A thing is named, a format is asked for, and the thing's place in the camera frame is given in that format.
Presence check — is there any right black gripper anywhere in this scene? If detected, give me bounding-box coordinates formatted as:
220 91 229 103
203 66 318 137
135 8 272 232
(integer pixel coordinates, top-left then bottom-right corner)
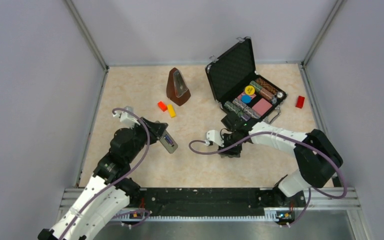
218 131 243 158

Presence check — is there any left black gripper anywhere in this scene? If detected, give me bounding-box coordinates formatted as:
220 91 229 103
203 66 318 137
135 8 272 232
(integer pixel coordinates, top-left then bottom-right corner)
126 116 168 163

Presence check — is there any purple blue battery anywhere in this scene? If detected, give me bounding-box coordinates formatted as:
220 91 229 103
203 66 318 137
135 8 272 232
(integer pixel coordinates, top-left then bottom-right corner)
164 134 174 146

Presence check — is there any beige remote control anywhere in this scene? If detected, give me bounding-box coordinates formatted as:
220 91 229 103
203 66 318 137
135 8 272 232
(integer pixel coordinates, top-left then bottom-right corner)
159 130 178 154

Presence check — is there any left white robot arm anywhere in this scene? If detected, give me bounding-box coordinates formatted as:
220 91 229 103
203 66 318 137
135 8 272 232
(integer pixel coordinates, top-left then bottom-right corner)
37 117 168 240

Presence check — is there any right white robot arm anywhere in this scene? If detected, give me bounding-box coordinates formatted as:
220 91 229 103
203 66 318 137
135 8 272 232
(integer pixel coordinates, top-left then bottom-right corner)
205 113 343 206

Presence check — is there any orange toy block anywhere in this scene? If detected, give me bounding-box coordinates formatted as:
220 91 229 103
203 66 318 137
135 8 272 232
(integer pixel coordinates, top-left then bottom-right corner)
157 101 168 112

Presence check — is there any yellow toy block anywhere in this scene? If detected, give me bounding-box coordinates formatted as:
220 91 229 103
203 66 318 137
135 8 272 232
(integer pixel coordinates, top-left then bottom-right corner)
167 104 177 118

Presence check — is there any brown metronome with clear cover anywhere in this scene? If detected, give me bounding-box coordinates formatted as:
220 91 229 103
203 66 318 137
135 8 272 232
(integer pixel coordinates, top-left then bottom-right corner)
166 67 191 107

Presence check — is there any red playing card deck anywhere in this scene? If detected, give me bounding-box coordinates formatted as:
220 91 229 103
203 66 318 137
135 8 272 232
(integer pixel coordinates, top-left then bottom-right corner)
252 98 273 116

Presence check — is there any blue poker chip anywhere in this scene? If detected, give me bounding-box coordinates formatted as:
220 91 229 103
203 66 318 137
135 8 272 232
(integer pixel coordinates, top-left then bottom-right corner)
240 94 253 104

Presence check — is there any black poker chip case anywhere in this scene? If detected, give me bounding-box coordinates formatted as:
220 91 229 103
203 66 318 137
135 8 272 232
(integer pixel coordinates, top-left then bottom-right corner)
205 36 288 124

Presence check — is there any yellow big blind chip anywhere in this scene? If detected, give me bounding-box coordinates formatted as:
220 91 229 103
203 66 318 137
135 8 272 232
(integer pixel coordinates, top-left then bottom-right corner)
243 85 256 96

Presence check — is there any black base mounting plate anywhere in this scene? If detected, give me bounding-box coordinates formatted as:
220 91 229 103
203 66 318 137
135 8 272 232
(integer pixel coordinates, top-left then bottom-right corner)
127 187 306 217

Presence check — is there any red toy block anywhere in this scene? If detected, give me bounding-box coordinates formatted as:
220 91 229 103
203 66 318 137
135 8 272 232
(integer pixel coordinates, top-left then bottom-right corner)
295 95 306 109

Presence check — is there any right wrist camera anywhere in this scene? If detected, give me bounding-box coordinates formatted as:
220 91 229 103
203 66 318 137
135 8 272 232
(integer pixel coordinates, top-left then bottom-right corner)
204 129 224 147

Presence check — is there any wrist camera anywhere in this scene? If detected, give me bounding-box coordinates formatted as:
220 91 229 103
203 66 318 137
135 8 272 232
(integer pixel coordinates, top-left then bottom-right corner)
204 129 224 147
112 106 141 129

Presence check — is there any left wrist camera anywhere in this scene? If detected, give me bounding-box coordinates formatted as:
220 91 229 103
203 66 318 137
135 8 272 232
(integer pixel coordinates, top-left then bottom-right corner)
112 106 141 129

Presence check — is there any aluminium frame rail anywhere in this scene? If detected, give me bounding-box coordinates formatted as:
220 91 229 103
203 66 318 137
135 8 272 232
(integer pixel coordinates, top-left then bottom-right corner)
59 188 362 223

